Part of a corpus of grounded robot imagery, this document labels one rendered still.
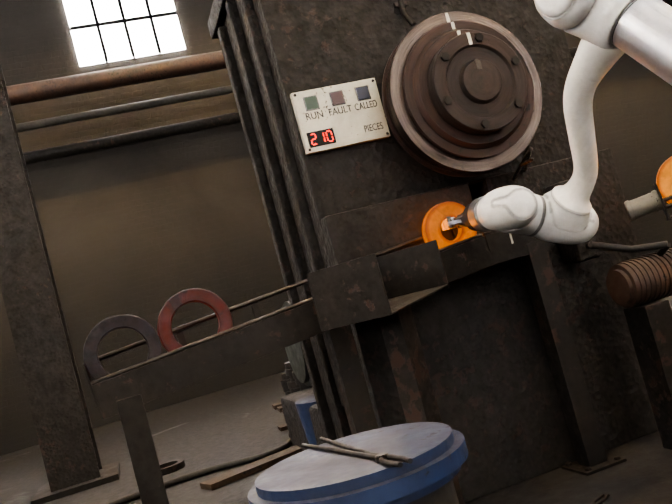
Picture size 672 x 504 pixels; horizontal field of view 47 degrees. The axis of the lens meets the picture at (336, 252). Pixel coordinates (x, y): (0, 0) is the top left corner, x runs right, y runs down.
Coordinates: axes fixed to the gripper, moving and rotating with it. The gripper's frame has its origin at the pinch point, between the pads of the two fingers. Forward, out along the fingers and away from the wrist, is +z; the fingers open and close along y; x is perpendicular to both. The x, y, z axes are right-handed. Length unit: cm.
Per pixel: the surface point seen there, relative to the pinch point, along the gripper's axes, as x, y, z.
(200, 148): 145, 36, 615
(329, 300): -10, -47, -28
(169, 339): -10, -82, -1
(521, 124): 22.2, 28.3, -3.6
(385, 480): -29, -66, -103
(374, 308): -14, -40, -38
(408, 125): 29.1, -4.8, -1.4
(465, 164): 14.9, 8.7, -2.1
